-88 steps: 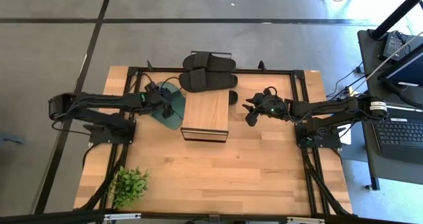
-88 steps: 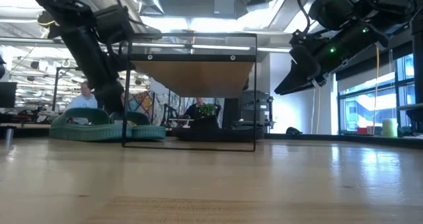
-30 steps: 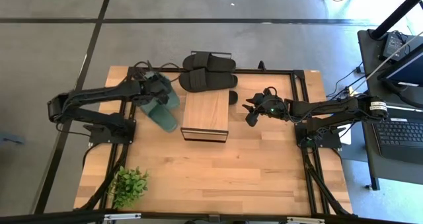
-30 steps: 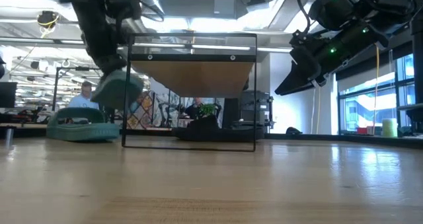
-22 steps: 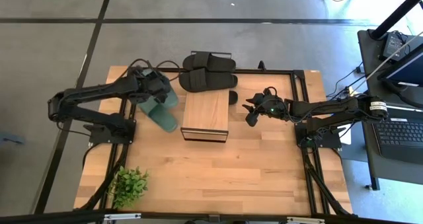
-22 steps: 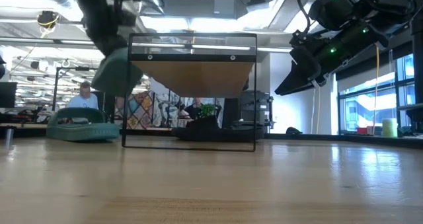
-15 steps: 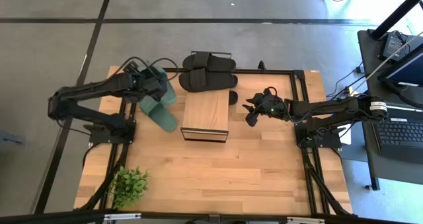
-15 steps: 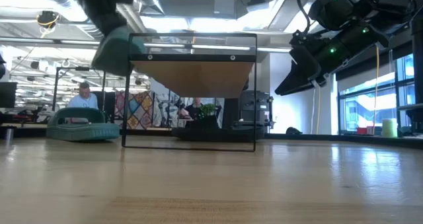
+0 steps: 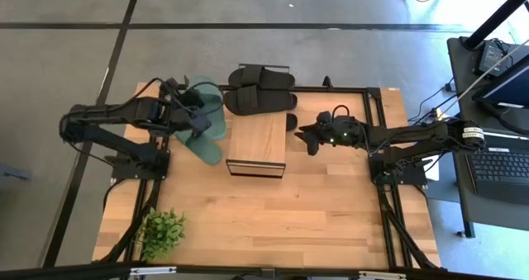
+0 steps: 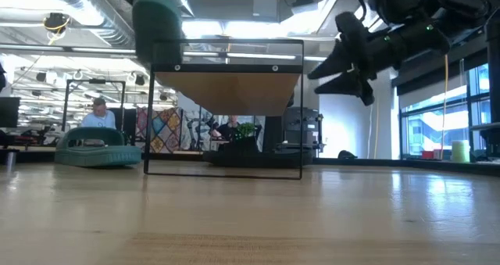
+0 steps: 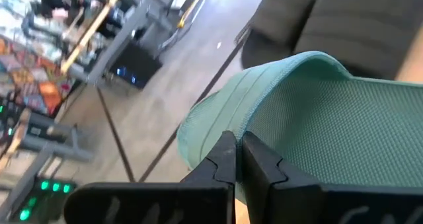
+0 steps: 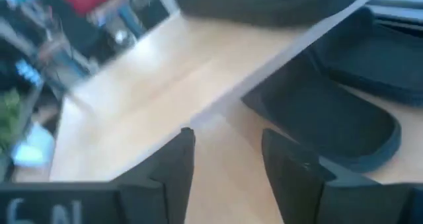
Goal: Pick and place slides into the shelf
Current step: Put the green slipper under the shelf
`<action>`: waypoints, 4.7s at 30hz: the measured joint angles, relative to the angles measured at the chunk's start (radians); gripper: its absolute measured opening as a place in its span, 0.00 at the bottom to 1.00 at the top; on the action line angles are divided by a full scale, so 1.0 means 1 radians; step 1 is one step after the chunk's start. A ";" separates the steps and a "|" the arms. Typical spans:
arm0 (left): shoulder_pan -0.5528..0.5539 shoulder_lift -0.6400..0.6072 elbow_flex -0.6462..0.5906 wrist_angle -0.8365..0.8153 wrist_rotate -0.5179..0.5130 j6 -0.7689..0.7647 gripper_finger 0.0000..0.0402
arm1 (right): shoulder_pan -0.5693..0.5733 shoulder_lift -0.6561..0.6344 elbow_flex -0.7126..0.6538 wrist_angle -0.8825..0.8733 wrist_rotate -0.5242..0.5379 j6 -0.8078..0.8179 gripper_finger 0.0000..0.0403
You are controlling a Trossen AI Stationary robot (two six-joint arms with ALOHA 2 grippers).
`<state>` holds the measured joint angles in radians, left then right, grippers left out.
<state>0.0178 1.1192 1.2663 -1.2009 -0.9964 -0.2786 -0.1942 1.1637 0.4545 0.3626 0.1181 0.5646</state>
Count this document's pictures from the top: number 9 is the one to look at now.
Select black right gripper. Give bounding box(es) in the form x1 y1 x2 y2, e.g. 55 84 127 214
293 115 368 157

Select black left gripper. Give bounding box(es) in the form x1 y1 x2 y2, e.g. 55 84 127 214
164 88 213 139

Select black slide sandal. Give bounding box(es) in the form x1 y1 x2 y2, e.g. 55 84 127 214
227 64 297 90
223 85 298 116
284 112 299 133

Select white paper sheet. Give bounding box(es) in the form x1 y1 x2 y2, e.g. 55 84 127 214
424 163 441 183

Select green artificial plant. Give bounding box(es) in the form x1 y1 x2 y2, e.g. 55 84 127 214
135 206 188 263

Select black laptop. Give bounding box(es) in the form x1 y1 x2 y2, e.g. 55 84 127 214
462 145 529 207

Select grey floor object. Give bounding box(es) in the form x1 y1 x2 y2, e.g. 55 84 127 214
0 164 33 183

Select black power adapter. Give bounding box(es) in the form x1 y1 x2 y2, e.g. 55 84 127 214
478 39 512 77

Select black monitor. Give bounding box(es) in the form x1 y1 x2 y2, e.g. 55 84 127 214
470 55 529 112

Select black rig beam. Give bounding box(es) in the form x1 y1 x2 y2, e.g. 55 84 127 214
0 262 529 280

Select black slanted pole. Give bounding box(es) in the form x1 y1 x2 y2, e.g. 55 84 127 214
461 0 529 50

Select wooden shelf with black frame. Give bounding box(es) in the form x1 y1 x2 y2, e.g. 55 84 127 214
225 63 293 179

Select black metal table frame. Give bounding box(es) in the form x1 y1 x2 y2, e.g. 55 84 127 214
93 75 442 273

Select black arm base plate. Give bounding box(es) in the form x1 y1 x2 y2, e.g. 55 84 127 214
110 145 171 181
369 154 429 187

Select white cable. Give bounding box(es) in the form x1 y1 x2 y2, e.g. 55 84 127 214
436 38 529 122

